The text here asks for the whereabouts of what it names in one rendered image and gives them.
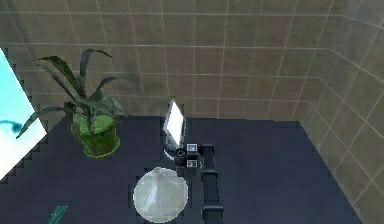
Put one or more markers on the white round table lamp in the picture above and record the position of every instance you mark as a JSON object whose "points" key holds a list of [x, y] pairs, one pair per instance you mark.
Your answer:
{"points": [[160, 196]]}

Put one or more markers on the green potted house plant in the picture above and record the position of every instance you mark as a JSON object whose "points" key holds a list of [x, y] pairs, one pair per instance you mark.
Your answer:
{"points": [[93, 126]]}

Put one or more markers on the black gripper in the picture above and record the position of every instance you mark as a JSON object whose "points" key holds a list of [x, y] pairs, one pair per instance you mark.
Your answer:
{"points": [[180, 155]]}

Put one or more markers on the bright window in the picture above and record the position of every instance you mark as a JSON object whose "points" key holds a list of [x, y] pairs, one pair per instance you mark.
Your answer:
{"points": [[15, 120]]}

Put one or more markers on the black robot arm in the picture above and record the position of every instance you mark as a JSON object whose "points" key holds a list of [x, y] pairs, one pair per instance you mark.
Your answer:
{"points": [[210, 186]]}

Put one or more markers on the silver open laptop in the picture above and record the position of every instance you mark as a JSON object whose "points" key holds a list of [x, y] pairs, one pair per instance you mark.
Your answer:
{"points": [[175, 126]]}

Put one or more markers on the teal flat strip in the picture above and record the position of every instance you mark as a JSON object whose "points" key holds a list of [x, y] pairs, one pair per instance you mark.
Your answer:
{"points": [[57, 215]]}

